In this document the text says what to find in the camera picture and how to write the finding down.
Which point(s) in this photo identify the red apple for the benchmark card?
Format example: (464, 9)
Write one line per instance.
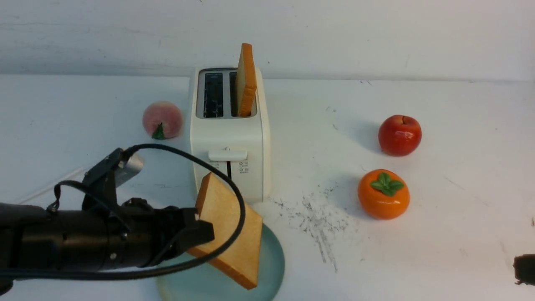
(399, 135)

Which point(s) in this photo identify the pink peach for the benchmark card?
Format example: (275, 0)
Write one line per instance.
(163, 120)

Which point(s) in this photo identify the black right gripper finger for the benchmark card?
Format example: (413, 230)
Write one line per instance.
(524, 267)

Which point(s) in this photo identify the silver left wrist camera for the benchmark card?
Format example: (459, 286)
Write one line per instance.
(127, 168)

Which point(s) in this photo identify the white two-slot toaster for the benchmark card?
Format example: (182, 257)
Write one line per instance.
(239, 147)

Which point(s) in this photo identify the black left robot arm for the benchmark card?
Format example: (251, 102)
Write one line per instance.
(94, 246)

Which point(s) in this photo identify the toast slice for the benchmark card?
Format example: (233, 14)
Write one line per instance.
(246, 81)
(217, 204)

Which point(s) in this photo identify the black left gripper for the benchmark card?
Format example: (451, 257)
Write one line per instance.
(162, 234)

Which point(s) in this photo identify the light blue round plate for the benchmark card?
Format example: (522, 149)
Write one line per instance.
(206, 283)

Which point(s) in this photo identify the orange persimmon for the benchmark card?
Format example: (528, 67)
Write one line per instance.
(383, 194)

